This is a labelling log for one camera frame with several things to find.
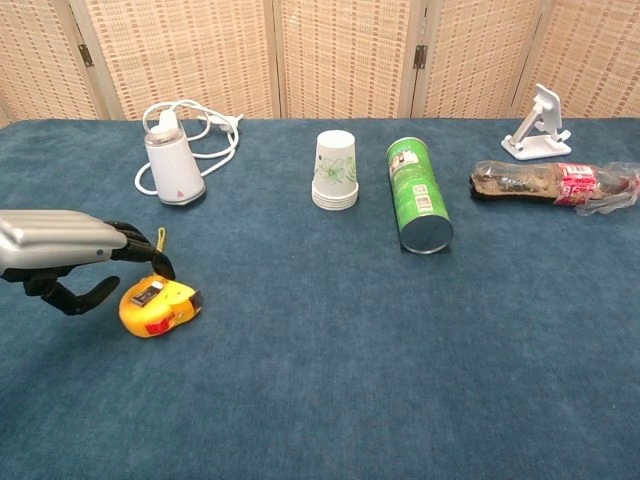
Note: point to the white phone stand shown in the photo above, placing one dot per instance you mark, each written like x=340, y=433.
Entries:
x=542, y=145

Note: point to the yellow tape measure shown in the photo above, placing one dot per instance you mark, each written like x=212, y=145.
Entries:
x=142, y=317

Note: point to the white paper cup stack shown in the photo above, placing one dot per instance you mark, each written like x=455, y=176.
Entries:
x=335, y=165

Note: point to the green chips can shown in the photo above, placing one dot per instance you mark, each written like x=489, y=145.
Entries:
x=417, y=200

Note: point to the crushed cola bottle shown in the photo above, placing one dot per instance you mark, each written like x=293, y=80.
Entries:
x=510, y=182

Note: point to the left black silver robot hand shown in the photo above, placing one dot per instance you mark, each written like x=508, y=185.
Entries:
x=50, y=240

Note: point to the bamboo folding screen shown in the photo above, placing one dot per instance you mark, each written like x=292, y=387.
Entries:
x=345, y=55

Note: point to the black screen hinge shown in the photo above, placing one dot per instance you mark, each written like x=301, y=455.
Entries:
x=86, y=55
x=420, y=56

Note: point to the blue table cloth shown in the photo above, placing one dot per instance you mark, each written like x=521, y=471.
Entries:
x=320, y=375

